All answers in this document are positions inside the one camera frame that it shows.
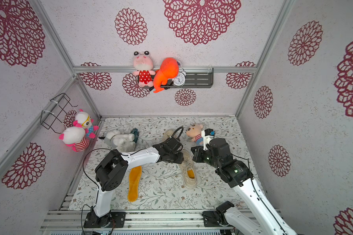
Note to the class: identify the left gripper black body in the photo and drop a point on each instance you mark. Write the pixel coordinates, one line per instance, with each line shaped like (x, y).
(177, 158)

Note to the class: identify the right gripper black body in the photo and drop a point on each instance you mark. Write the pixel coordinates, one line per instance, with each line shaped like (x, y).
(198, 153)

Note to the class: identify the beige lace sneaker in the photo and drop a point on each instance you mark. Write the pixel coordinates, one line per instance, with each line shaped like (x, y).
(168, 134)
(188, 164)

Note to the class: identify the yellow insole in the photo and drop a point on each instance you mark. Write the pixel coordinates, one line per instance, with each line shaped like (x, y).
(191, 174)
(134, 180)

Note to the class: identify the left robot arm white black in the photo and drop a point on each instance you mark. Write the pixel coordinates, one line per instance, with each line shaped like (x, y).
(112, 169)

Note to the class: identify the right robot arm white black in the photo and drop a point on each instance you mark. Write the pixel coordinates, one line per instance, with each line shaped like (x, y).
(268, 221)

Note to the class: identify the doll plush striped shirt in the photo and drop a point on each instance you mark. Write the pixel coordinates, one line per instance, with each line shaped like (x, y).
(194, 132)

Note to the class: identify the teal handheld device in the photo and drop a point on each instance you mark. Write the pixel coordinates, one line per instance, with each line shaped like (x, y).
(135, 132)

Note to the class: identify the white fluffy plush dog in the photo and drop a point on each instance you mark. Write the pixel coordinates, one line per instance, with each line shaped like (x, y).
(121, 142)

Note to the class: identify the white alarm clock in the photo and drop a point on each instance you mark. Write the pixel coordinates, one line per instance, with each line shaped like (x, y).
(180, 79)

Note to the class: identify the orange plush toy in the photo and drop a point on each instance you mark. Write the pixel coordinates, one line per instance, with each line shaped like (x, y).
(168, 70)

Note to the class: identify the white plush yellow glasses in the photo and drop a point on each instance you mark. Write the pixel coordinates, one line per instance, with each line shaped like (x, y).
(83, 120)

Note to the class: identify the pink frog plush red dress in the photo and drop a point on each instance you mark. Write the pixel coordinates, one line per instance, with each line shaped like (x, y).
(143, 65)

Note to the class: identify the white plush red striped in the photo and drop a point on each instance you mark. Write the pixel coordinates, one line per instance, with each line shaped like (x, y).
(74, 137)

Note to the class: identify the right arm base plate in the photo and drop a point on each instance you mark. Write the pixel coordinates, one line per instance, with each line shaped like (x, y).
(214, 219)

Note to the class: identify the grey metal wall shelf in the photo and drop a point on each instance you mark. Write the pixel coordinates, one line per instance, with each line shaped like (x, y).
(203, 79)

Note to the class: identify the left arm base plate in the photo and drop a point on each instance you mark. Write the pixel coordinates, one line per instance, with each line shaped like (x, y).
(110, 220)

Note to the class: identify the black wire wall basket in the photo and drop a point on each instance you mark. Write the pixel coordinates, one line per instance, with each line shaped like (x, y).
(60, 116)

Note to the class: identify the aluminium front rail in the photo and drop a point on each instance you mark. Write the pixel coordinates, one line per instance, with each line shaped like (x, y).
(134, 220)

